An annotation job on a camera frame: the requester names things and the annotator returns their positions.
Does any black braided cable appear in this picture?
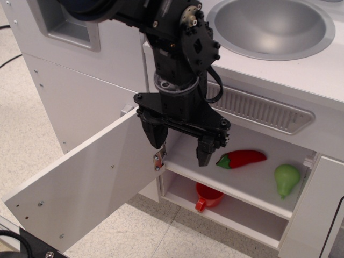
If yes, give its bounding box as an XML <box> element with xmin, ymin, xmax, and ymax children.
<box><xmin>0</xmin><ymin>230</ymin><xmax>34</xmax><ymax>258</ymax></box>

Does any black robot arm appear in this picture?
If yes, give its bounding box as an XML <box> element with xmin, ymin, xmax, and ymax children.
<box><xmin>61</xmin><ymin>1</ymin><xmax>231</xmax><ymax>167</ymax></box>

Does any silver round sink basin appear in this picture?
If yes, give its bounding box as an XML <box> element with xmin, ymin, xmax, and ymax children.
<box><xmin>206</xmin><ymin>1</ymin><xmax>335</xmax><ymax>61</ymax></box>

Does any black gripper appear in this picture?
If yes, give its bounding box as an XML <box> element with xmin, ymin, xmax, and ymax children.
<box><xmin>134</xmin><ymin>92</ymin><xmax>231</xmax><ymax>167</ymax></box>

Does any white toy kitchen cabinet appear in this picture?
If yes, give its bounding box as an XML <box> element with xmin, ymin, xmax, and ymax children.
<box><xmin>141</xmin><ymin>1</ymin><xmax>343</xmax><ymax>257</ymax></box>

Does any white toy fridge unit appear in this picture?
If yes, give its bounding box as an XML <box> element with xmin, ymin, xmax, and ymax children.
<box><xmin>1</xmin><ymin>1</ymin><xmax>148</xmax><ymax>152</ymax></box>

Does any black floor cable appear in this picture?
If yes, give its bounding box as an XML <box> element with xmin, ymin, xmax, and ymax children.
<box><xmin>0</xmin><ymin>24</ymin><xmax>23</xmax><ymax>68</ymax></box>

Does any white cabinet door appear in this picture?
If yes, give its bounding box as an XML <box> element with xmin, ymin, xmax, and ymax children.
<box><xmin>2</xmin><ymin>110</ymin><xmax>160</xmax><ymax>252</ymax></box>

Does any black mounting plate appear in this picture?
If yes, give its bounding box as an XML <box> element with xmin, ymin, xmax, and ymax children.
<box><xmin>19</xmin><ymin>228</ymin><xmax>67</xmax><ymax>258</ymax></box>

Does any red plastic cup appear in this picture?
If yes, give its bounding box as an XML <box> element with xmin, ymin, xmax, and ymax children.
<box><xmin>195</xmin><ymin>183</ymin><xmax>224</xmax><ymax>212</ymax></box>

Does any red toy chili pepper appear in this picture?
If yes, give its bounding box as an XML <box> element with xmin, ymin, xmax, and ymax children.
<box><xmin>216</xmin><ymin>150</ymin><xmax>267</xmax><ymax>169</ymax></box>

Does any green toy pear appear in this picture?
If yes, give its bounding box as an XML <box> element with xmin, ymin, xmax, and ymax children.
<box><xmin>274</xmin><ymin>164</ymin><xmax>300</xmax><ymax>200</ymax></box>

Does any silver lower door hinge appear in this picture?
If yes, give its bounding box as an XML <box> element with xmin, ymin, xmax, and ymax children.
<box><xmin>153</xmin><ymin>143</ymin><xmax>167</xmax><ymax>172</ymax></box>

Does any grey fridge door handle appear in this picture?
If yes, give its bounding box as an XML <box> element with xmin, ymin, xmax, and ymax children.
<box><xmin>120</xmin><ymin>104</ymin><xmax>134</xmax><ymax>117</ymax></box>

